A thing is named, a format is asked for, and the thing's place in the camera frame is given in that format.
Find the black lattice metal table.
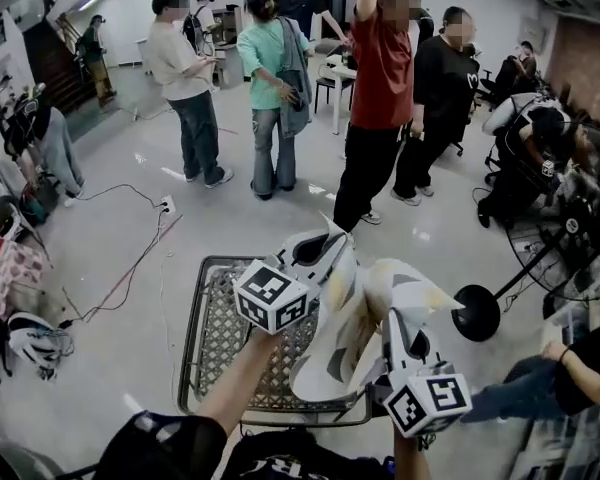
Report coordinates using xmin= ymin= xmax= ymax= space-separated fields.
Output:
xmin=177 ymin=255 xmax=381 ymax=427

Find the person's black printed shirt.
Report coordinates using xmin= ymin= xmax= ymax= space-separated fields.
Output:
xmin=94 ymin=410 xmax=396 ymax=480

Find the teal and black bag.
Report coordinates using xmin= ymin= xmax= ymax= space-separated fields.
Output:
xmin=19 ymin=180 xmax=59 ymax=225

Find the black standing fan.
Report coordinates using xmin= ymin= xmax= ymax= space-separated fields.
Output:
xmin=452 ymin=180 xmax=600 ymax=343

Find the black mesh office chair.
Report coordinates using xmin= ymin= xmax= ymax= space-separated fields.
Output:
xmin=479 ymin=60 xmax=516 ymax=104

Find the person's left forearm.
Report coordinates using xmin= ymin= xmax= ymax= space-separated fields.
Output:
xmin=197 ymin=330 xmax=284 ymax=437

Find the triangle patterned tablecloth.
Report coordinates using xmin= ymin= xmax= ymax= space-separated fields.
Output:
xmin=289 ymin=212 xmax=466 ymax=403

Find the wooden cabinet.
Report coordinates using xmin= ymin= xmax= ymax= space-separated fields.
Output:
xmin=212 ymin=6 xmax=245 ymax=89

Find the black cable with adapter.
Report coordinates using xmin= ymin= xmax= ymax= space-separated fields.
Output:
xmin=57 ymin=207 xmax=169 ymax=332

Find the black side chair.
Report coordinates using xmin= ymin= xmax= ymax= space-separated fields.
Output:
xmin=313 ymin=75 xmax=355 ymax=117

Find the dark staircase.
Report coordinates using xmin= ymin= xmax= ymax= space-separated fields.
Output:
xmin=22 ymin=12 xmax=111 ymax=117

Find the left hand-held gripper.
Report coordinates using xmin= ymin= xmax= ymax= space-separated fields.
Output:
xmin=233 ymin=228 xmax=352 ymax=336

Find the small white desk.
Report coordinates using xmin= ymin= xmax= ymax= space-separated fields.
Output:
xmin=133 ymin=36 xmax=155 ymax=75

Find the table with pink checkered cloth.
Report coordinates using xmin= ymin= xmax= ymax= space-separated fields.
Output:
xmin=0 ymin=237 xmax=51 ymax=322

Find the thin white cable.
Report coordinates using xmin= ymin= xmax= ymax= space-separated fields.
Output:
xmin=158 ymin=215 xmax=184 ymax=404

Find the thin dark cable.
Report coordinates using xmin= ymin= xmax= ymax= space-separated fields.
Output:
xmin=72 ymin=182 xmax=162 ymax=209

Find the person's right forearm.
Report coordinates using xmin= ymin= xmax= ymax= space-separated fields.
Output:
xmin=392 ymin=430 xmax=434 ymax=480

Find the grey plastic armchair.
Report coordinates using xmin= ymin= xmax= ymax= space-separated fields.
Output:
xmin=0 ymin=195 xmax=51 ymax=269

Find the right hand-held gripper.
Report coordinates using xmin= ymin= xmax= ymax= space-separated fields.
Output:
xmin=369 ymin=307 xmax=475 ymax=439

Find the white storage shelf with drawers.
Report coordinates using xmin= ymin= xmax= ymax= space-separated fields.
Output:
xmin=522 ymin=262 xmax=600 ymax=480

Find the narrow white table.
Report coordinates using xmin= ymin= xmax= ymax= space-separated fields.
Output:
xmin=317 ymin=52 xmax=360 ymax=136

